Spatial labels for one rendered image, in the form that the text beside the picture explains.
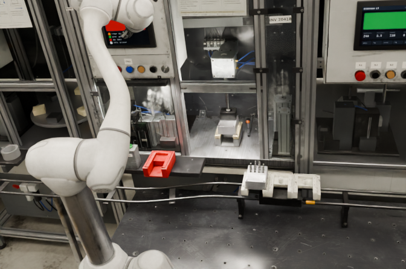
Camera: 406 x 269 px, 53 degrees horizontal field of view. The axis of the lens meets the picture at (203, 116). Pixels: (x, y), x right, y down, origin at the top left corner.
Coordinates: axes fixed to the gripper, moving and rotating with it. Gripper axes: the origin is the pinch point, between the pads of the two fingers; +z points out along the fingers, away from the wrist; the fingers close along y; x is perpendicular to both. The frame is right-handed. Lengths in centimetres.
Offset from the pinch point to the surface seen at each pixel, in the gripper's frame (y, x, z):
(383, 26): -61, 70, -48
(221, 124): -6, 66, 28
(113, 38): 4.2, -4.0, 11.4
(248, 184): 13, 88, -1
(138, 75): 7.4, 16.0, 18.2
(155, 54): -3.4, 14.7, 7.9
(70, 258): 116, 70, 121
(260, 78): -26, 56, -9
